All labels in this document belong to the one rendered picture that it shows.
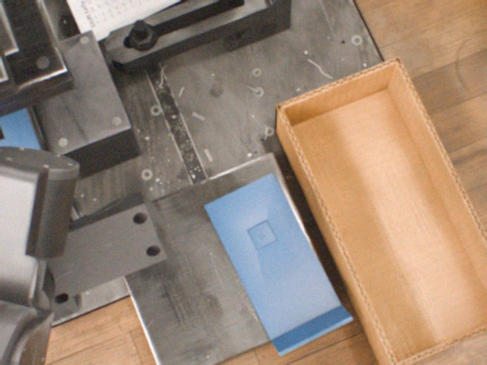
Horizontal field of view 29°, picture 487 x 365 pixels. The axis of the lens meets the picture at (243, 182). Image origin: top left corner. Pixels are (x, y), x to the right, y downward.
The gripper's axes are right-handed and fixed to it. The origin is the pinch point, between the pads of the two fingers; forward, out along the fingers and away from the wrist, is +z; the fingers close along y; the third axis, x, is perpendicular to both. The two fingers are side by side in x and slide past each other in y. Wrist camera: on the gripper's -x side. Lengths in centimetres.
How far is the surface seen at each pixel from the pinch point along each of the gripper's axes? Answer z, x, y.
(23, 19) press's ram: -6.5, -7.2, 16.0
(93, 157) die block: 7.7, -7.3, 2.2
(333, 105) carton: 8.6, -29.8, -1.8
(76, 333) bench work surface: 5.3, 0.1, -11.9
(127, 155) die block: 10.5, -10.1, 0.6
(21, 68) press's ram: -8.2, -5.9, 13.0
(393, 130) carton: 7.9, -34.3, -6.0
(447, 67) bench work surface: 10.3, -42.0, -2.8
